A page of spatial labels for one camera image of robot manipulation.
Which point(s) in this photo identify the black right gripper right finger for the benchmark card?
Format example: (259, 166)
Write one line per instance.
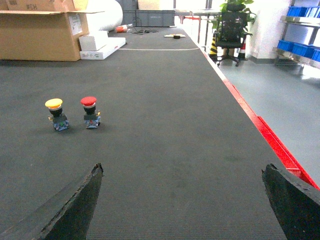
(295, 203)

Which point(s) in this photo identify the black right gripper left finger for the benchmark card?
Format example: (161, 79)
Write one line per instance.
(65, 216)

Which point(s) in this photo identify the yellow mushroom push button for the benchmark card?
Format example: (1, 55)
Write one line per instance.
(59, 119)

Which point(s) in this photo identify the red mushroom push button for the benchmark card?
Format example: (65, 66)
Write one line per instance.
(92, 118)

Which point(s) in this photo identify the steel shelving rack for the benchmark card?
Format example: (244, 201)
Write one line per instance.
(300, 39)

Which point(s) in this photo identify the black yellow traffic cone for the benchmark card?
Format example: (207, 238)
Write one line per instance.
(213, 52)

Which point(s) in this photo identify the flat white carton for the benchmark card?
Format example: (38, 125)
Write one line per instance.
(113, 44)

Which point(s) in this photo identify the small white box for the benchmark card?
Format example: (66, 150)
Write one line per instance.
(94, 40)

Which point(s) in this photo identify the large brown cardboard box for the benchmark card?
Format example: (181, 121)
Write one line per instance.
(44, 30)

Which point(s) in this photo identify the black office chair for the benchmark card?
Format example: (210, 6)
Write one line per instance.
(231, 35)

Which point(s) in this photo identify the white foam roll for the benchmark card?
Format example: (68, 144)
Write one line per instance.
(108, 15)

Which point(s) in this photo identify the green potted plant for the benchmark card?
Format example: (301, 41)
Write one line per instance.
(235, 6)

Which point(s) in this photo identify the grey plastic crate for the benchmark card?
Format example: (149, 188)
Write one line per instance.
(149, 18)

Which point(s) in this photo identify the red table edge rail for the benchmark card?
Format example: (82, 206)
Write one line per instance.
(215, 121)

